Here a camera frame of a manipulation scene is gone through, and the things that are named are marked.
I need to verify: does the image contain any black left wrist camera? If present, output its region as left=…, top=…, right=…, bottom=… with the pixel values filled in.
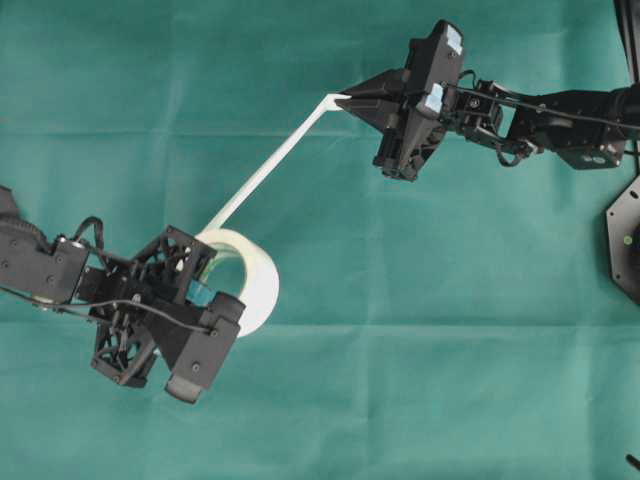
left=143, top=292, right=245, bottom=404

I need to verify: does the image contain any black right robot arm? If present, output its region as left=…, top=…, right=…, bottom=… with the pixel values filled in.
left=336, top=69, right=639, bottom=181

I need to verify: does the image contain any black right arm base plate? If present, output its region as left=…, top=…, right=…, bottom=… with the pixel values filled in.
left=606, top=177, right=639, bottom=304

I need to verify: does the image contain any green table cloth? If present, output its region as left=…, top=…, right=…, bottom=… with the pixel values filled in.
left=1, top=1, right=639, bottom=479

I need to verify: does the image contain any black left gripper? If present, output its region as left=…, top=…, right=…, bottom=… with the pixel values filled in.
left=79, top=227, right=217, bottom=388

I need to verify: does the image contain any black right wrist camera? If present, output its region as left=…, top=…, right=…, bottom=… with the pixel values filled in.
left=405, top=20, right=464, bottom=120

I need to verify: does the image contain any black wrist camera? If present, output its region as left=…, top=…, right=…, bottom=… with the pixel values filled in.
left=143, top=292, right=245, bottom=404
left=405, top=20, right=464, bottom=120

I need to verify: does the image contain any black camera cable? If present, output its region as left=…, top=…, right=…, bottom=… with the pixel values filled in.
left=0, top=284, right=219, bottom=336

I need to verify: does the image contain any white duct tape roll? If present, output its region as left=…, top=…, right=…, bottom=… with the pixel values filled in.
left=197, top=93, right=347, bottom=337

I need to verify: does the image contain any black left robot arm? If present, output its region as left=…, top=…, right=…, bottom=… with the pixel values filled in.
left=1, top=188, right=217, bottom=388

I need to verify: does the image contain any black aluminium frame rail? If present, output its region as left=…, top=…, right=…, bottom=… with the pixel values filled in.
left=613, top=0, right=639, bottom=83

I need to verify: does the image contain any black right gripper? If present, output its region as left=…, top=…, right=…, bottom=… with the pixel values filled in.
left=341, top=68, right=446, bottom=181

